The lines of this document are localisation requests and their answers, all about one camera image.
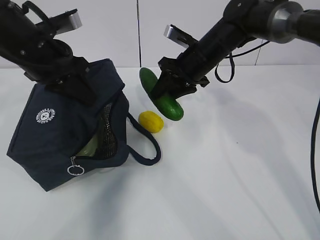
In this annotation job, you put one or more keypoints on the glass container green lid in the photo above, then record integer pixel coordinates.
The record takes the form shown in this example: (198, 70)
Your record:
(90, 149)

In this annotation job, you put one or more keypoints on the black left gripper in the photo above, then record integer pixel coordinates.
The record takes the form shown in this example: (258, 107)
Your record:
(75, 86)

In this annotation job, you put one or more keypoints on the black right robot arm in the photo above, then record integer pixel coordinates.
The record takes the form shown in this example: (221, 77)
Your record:
(243, 21)

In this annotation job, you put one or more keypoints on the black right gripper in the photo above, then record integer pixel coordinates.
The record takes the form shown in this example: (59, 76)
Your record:
(174, 81)

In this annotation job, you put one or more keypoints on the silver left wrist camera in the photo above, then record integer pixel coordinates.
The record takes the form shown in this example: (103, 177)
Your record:
(62, 23)

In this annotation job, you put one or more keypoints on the navy blue lunch bag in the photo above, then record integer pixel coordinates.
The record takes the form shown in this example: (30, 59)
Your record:
(53, 128)

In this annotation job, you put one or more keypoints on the green cucumber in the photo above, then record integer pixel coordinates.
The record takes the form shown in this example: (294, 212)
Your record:
(165, 104)

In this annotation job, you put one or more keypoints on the yellow lemon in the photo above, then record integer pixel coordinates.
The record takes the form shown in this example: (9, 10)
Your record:
(152, 122)

